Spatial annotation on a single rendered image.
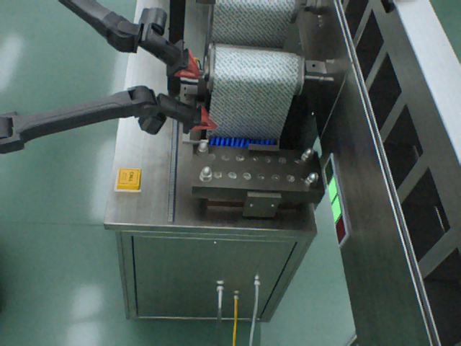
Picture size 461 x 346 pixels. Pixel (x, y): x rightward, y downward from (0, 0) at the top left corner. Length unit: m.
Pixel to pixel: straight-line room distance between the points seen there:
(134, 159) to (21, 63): 1.91
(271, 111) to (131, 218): 0.53
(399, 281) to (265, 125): 0.73
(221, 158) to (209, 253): 0.34
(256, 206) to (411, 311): 0.68
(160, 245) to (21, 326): 0.97
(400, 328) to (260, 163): 0.71
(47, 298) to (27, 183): 0.67
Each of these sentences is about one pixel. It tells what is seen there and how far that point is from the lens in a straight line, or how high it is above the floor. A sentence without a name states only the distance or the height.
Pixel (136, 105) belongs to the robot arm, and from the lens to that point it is 1.36.
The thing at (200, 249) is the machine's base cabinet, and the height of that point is 0.76.
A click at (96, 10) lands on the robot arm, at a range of 1.38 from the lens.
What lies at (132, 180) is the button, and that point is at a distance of 1.54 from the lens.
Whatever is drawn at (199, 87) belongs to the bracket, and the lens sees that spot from 1.48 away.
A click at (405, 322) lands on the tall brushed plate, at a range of 0.95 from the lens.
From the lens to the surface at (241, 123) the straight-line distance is 1.49.
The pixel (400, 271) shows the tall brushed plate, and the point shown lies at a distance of 0.95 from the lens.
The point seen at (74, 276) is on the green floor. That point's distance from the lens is 2.43.
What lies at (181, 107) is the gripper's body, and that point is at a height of 1.16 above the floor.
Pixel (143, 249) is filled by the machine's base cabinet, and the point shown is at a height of 0.74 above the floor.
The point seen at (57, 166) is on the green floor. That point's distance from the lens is 2.79.
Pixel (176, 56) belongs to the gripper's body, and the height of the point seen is 1.31.
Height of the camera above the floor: 2.17
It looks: 52 degrees down
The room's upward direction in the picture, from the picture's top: 11 degrees clockwise
